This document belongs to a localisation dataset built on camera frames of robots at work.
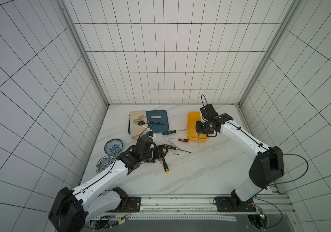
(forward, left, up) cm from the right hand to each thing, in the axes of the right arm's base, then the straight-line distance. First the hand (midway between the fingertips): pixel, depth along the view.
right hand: (192, 129), depth 86 cm
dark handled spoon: (+13, +36, -13) cm, 40 cm away
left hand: (-16, +18, -2) cm, 24 cm away
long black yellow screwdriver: (-19, +16, -13) cm, 28 cm away
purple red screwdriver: (0, -5, -11) cm, 13 cm away
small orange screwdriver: (0, +4, -14) cm, 14 cm away
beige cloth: (+6, +39, -12) cm, 41 cm away
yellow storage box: (+17, -2, -10) cm, 20 cm away
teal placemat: (+9, +24, -14) cm, 29 cm away
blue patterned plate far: (-8, +52, -13) cm, 54 cm away
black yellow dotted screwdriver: (-6, +13, -13) cm, 19 cm away
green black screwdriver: (+5, +15, -12) cm, 20 cm away
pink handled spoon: (+19, +36, -13) cm, 43 cm away
